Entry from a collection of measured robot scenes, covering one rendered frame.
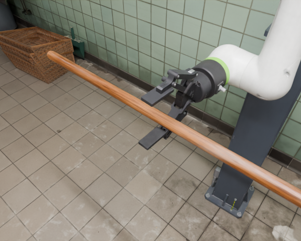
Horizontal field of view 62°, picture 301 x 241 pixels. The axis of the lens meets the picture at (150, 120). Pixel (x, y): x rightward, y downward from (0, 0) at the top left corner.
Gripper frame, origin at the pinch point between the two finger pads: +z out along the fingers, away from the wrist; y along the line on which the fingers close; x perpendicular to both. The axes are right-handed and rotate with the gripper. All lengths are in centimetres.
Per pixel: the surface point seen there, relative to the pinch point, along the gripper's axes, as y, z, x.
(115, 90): 4.3, -6.2, 16.9
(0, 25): 125, -90, 335
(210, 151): 2.8, -5.7, -13.4
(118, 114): 124, -84, 101
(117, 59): 105, -126, 146
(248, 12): 18, -125, 30
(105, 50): 102, -125, 165
